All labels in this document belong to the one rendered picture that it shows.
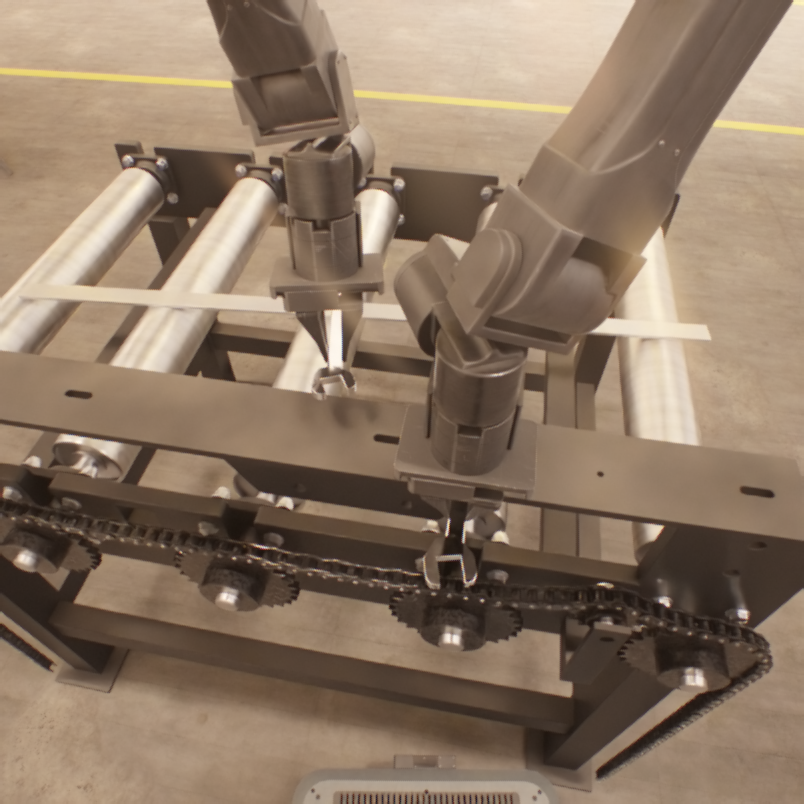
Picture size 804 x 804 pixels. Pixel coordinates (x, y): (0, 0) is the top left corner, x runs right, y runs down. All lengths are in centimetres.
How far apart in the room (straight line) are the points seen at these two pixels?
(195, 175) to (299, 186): 116
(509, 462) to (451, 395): 9
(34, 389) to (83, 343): 196
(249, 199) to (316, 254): 93
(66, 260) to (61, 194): 233
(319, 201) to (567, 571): 52
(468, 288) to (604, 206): 8
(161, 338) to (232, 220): 37
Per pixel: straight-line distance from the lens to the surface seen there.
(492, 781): 139
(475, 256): 34
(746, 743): 185
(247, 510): 85
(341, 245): 53
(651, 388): 105
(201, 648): 142
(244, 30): 47
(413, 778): 138
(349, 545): 80
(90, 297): 125
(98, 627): 151
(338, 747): 166
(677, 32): 33
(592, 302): 35
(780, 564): 77
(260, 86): 51
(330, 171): 51
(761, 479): 64
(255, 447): 58
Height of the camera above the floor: 162
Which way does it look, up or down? 49 degrees down
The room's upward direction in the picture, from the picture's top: straight up
